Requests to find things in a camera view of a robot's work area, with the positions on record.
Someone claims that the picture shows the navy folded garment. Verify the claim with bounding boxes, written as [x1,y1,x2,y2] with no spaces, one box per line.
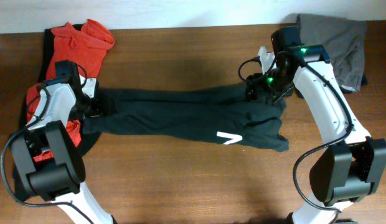
[292,74,369,100]

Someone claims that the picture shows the red t-shirt white print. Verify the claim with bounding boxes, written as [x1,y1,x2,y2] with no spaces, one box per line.
[24,19,116,164]

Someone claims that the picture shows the right black camera cable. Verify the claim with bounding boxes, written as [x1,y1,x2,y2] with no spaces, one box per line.
[237,51,355,224]

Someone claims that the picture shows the black t-shirt white letters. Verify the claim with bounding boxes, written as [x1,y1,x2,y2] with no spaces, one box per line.
[82,84,289,152]

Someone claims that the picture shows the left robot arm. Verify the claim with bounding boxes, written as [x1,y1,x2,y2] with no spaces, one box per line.
[4,60,115,223]

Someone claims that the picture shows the grey folded garment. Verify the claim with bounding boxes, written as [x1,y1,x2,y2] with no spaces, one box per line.
[296,14,367,93]

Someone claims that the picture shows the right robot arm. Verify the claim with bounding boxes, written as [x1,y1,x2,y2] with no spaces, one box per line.
[245,26,386,224]

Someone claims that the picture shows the black garment under pile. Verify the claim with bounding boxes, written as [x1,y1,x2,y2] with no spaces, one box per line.
[12,29,101,202]

